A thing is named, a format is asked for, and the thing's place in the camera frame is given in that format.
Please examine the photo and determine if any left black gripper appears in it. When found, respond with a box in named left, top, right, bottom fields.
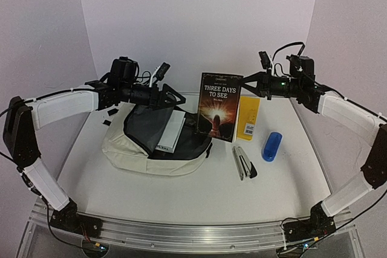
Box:
left=120, top=82, right=186, bottom=111

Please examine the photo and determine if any dark cover paperback book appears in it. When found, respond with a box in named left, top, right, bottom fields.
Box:
left=197, top=73, right=243, bottom=143

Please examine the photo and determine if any white palm leaf book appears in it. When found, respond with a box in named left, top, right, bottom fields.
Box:
left=156, top=109, right=186, bottom=153

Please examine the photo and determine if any cream canvas backpack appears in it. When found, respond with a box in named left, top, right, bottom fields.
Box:
left=102, top=104, right=212, bottom=176

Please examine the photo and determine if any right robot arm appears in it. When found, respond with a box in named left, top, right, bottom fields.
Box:
left=242, top=51, right=386, bottom=217

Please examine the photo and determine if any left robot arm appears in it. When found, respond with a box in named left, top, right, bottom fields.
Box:
left=1, top=57, right=186, bottom=231

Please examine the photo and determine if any yellow flat book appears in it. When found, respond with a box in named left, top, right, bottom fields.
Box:
left=236, top=96, right=260, bottom=141

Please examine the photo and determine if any blue pencil case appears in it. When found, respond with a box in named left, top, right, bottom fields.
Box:
left=262, top=132, right=282, bottom=162

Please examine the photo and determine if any silver black stapler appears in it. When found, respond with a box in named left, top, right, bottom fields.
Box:
left=232, top=146, right=258, bottom=181

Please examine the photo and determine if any aluminium front rail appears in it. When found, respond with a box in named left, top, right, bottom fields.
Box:
left=28, top=196, right=359, bottom=254

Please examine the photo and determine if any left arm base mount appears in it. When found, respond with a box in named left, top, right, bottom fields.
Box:
left=50, top=199, right=103, bottom=239

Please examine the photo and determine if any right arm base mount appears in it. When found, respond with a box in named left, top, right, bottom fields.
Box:
left=281, top=202, right=336, bottom=242

